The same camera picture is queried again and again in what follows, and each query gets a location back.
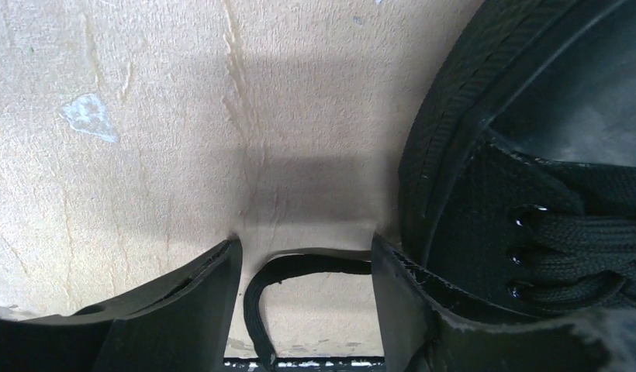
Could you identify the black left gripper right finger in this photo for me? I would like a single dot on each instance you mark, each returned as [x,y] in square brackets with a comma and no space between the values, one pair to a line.
[427,324]

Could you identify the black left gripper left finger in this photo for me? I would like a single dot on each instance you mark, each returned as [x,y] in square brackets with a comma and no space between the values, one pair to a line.
[177,322]

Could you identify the black shoe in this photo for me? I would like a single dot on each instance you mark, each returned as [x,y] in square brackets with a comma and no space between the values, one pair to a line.
[517,183]

